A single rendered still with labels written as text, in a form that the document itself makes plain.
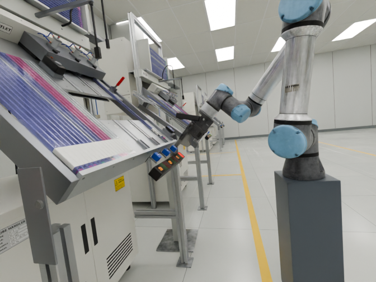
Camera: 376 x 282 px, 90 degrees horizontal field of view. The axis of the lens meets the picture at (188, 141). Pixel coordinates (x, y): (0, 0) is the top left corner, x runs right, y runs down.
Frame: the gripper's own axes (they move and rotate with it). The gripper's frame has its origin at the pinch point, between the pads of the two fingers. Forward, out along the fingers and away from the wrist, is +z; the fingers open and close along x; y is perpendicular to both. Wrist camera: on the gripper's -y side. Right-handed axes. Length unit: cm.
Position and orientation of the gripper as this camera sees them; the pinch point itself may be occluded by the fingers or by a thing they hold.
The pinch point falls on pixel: (177, 144)
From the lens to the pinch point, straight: 92.4
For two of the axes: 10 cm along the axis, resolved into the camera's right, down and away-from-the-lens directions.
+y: 7.6, 6.4, -1.0
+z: -6.1, 7.6, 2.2
